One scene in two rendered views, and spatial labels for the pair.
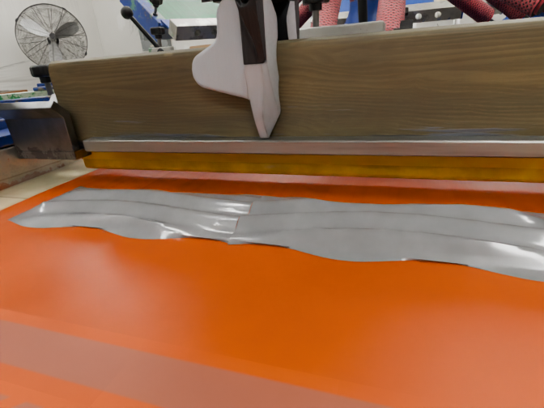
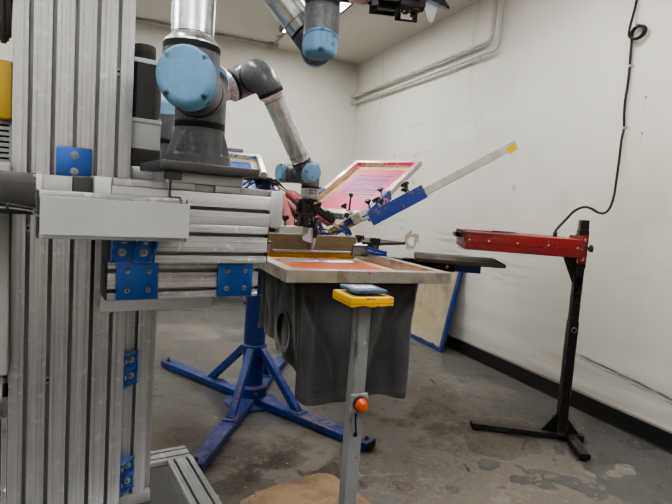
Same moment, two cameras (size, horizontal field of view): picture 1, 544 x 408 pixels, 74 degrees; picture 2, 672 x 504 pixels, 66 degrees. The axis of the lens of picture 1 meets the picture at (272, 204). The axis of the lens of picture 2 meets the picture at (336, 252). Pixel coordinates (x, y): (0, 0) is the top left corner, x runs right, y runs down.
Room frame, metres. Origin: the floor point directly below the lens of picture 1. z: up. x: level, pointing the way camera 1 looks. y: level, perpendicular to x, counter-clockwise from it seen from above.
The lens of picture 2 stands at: (-1.37, 1.39, 1.19)
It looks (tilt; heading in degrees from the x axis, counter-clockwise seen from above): 5 degrees down; 317
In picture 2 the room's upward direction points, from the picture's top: 4 degrees clockwise
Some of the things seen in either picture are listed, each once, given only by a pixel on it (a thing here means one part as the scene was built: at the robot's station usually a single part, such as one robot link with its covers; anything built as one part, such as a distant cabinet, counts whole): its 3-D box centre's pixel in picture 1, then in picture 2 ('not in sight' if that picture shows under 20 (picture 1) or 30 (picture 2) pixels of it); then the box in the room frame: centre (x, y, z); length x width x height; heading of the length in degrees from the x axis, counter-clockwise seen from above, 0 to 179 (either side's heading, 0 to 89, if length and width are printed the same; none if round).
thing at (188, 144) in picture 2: not in sight; (199, 144); (-0.24, 0.80, 1.31); 0.15 x 0.15 x 0.10
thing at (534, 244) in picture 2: not in sight; (517, 242); (-0.01, -1.21, 1.06); 0.61 x 0.46 x 0.12; 40
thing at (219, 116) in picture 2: not in sight; (201, 93); (-0.24, 0.80, 1.42); 0.13 x 0.12 x 0.14; 143
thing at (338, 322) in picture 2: not in sight; (355, 341); (-0.19, 0.16, 0.74); 0.45 x 0.03 x 0.43; 70
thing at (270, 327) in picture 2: not in sight; (283, 312); (0.10, 0.25, 0.79); 0.46 x 0.09 x 0.33; 160
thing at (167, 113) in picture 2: not in sight; (154, 117); (0.26, 0.70, 1.42); 0.13 x 0.12 x 0.14; 172
